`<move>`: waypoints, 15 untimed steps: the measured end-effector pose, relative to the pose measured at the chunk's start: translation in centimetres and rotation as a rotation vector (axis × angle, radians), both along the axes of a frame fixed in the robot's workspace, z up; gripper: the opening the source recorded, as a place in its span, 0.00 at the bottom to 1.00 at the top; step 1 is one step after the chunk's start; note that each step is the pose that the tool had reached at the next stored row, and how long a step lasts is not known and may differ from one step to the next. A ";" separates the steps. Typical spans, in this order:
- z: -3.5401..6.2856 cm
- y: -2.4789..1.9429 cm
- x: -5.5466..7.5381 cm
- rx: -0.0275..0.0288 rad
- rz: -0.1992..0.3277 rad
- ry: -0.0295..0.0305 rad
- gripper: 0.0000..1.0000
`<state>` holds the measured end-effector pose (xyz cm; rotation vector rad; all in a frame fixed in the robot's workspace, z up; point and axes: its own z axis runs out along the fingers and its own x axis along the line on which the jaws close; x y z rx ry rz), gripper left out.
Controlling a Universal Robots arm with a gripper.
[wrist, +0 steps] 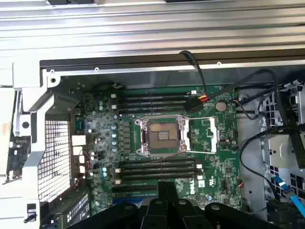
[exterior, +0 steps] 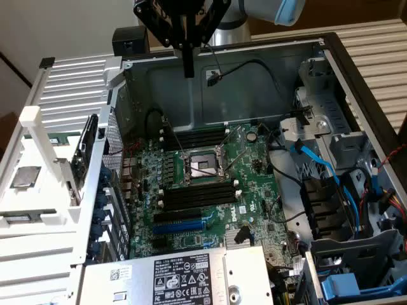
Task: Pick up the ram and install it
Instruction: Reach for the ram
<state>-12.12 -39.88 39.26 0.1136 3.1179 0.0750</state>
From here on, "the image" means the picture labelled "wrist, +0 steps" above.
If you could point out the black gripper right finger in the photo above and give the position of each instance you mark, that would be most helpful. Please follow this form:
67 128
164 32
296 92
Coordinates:
186 214

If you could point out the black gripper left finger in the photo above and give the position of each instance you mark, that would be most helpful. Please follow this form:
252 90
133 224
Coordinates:
152 214

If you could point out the long blue expansion slot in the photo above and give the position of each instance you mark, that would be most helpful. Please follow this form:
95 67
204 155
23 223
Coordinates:
133 200

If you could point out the long black expansion slot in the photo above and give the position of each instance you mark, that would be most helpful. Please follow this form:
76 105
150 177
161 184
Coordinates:
133 189

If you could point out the green motherboard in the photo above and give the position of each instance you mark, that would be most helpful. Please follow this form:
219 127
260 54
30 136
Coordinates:
214 167

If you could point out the CPU socket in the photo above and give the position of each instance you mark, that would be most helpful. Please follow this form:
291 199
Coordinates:
160 136

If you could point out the grey metal disk bay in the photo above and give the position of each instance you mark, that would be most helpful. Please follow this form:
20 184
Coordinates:
281 152

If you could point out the silver coin battery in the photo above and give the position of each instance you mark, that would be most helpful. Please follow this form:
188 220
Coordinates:
220 106

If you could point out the open grey PC case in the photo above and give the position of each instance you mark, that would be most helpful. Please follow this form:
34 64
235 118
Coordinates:
143 76

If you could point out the graphics card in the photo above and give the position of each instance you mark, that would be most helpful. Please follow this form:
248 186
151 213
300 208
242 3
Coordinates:
17 155

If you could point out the white parts rack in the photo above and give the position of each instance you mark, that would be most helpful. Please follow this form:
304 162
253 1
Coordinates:
6 112

